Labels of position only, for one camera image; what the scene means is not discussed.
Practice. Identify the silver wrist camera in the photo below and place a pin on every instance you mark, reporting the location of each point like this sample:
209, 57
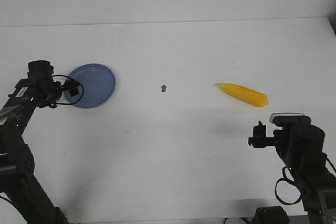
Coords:
52, 70
288, 117

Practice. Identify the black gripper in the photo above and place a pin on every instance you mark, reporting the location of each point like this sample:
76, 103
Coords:
70, 85
259, 139

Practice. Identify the yellow corn cob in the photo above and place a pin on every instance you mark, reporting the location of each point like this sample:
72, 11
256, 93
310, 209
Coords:
244, 94

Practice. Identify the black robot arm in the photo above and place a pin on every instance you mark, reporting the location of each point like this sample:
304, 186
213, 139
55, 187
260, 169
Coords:
18, 182
299, 144

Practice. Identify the blue round plate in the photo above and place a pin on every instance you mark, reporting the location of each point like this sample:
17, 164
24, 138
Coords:
98, 83

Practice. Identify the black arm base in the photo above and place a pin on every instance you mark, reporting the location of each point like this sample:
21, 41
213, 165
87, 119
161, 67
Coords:
270, 215

